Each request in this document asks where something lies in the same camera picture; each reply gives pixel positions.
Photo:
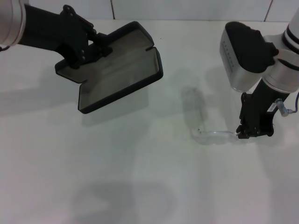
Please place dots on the black glasses case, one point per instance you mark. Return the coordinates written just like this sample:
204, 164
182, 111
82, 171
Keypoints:
121, 70

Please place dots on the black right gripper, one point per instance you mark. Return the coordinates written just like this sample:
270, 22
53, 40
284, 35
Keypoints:
259, 112

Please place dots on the clear transparent glasses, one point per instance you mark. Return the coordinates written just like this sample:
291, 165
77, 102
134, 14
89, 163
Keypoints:
217, 132

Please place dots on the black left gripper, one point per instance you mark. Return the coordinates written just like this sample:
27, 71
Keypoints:
51, 30

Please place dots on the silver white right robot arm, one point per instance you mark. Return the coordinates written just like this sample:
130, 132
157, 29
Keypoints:
243, 77

